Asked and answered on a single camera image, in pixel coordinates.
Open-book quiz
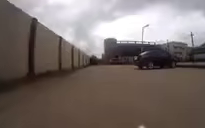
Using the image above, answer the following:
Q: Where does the building with round tower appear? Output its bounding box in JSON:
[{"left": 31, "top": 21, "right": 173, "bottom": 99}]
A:
[{"left": 103, "top": 37, "right": 164, "bottom": 65}]

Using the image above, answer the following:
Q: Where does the pole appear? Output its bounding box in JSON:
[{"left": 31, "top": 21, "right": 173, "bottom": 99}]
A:
[{"left": 189, "top": 31, "right": 196, "bottom": 48}]

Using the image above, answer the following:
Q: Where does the dark bush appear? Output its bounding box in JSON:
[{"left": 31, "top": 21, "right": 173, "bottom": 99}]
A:
[{"left": 89, "top": 55, "right": 100, "bottom": 66}]

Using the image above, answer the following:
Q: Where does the pale wall with dark posts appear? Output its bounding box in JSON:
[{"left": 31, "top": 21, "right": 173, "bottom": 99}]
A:
[{"left": 0, "top": 0, "right": 92, "bottom": 88}]

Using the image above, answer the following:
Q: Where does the brown dirt road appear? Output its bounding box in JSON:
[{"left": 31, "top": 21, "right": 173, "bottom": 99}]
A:
[{"left": 0, "top": 64, "right": 205, "bottom": 128}]

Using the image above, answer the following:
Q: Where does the street lamp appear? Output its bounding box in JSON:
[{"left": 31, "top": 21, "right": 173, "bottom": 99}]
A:
[{"left": 140, "top": 23, "right": 150, "bottom": 54}]

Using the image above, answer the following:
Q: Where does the dark car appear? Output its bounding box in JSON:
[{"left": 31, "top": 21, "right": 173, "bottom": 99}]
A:
[{"left": 133, "top": 49, "right": 178, "bottom": 70}]

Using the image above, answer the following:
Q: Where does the raised kerb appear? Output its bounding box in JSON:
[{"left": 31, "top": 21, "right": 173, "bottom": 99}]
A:
[{"left": 175, "top": 61, "right": 205, "bottom": 70}]

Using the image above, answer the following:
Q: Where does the white building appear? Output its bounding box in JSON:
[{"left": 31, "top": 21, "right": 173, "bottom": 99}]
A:
[{"left": 162, "top": 41, "right": 193, "bottom": 62}]

